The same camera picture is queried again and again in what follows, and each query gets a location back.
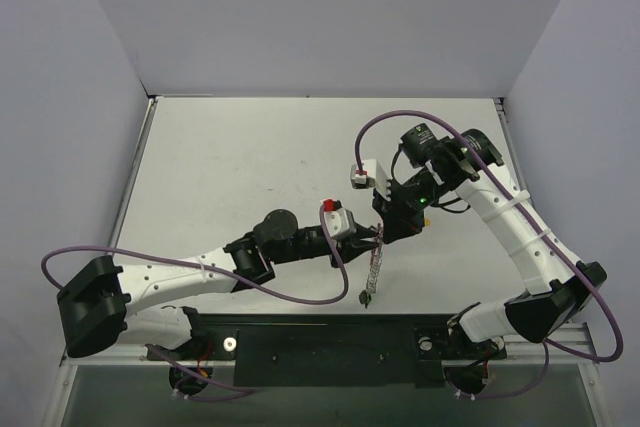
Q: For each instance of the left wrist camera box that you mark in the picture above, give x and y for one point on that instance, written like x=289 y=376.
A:
x=338 y=220

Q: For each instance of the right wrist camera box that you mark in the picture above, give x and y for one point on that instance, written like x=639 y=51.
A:
x=370 y=175

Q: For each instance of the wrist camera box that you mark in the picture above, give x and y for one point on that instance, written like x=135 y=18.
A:
x=338 y=220
x=370 y=175

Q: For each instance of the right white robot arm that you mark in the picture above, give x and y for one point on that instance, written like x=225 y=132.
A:
x=473 y=169

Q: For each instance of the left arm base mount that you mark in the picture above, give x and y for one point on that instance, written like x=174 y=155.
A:
x=188 y=374

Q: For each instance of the black key tag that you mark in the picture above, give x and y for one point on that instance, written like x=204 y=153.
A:
x=365 y=298

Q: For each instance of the red handled metal key organizer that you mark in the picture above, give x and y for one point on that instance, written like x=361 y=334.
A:
x=375 y=264

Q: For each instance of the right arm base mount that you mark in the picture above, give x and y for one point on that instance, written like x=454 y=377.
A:
x=445 y=356

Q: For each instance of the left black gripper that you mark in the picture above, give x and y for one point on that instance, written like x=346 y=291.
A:
x=347 y=244

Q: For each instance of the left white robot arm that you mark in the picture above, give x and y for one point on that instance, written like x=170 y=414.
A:
x=106 y=302

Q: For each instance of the aluminium rail frame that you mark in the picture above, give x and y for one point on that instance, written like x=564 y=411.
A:
x=431 y=121

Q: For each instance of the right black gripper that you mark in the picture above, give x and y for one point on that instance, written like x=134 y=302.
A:
x=395 y=208

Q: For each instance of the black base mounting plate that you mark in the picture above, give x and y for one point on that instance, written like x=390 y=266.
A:
x=314 y=350

